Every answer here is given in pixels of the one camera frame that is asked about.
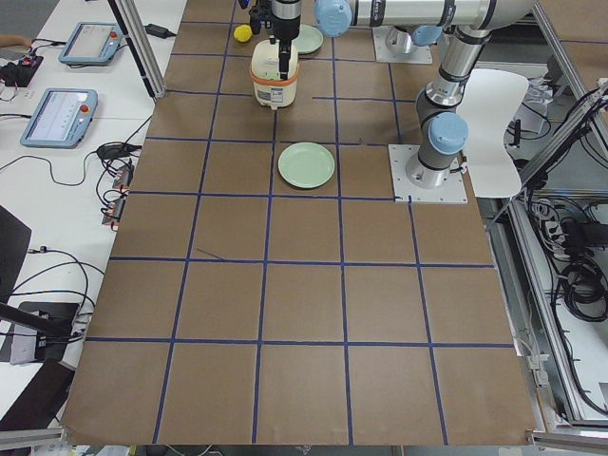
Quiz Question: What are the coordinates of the white chair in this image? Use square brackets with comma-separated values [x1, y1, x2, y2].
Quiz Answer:
[456, 68, 528, 199]

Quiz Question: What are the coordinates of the green plate far from toy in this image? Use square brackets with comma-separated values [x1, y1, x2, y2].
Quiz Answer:
[277, 142, 335, 189]

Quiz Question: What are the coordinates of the near teach pendant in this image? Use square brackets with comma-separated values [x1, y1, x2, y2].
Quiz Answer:
[20, 87, 98, 149]

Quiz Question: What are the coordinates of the green plate near yellow toy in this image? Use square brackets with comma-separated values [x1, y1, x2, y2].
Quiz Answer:
[293, 24, 324, 55]

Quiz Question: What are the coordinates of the black camera stand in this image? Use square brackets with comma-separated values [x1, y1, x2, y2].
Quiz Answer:
[0, 203, 82, 367]

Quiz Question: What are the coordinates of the black power brick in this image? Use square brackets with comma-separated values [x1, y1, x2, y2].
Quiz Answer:
[144, 24, 176, 39]

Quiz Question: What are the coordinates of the teach pendant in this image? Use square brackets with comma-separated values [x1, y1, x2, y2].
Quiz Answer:
[20, 87, 98, 149]
[58, 22, 124, 66]

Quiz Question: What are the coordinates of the white rice cooker orange handle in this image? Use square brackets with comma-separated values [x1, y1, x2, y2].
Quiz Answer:
[250, 39, 299, 109]

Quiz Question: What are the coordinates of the yellow toy pepper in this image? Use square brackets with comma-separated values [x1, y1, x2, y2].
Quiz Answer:
[233, 24, 253, 44]

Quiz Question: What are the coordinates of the aluminium frame left post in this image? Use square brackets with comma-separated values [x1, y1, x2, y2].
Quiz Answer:
[107, 0, 166, 100]

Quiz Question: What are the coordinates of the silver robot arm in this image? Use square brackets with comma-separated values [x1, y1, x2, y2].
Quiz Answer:
[313, 0, 534, 83]
[406, 26, 491, 189]

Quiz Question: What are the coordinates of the far teach pendant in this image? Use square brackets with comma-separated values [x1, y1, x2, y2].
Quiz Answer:
[58, 22, 124, 66]

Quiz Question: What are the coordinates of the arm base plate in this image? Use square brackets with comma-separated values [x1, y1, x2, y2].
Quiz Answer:
[372, 26, 441, 65]
[389, 144, 468, 204]

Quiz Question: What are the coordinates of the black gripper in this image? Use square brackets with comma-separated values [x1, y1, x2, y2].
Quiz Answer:
[271, 14, 300, 80]

